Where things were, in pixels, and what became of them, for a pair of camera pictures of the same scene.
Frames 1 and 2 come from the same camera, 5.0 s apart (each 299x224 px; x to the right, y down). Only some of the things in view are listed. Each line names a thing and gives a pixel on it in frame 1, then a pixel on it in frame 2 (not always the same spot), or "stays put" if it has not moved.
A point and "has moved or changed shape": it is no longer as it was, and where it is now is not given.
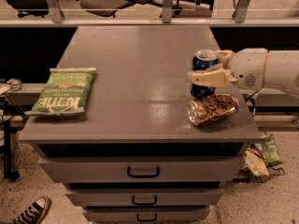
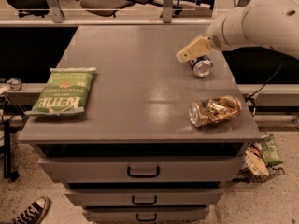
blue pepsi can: x=202 y=60 has moved or changed shape
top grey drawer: x=196 y=169 stays put
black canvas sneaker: x=35 y=213 stays put
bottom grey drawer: x=190 y=215 stays put
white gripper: x=249 y=66 to x=217 y=35
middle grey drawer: x=145 y=197 stays put
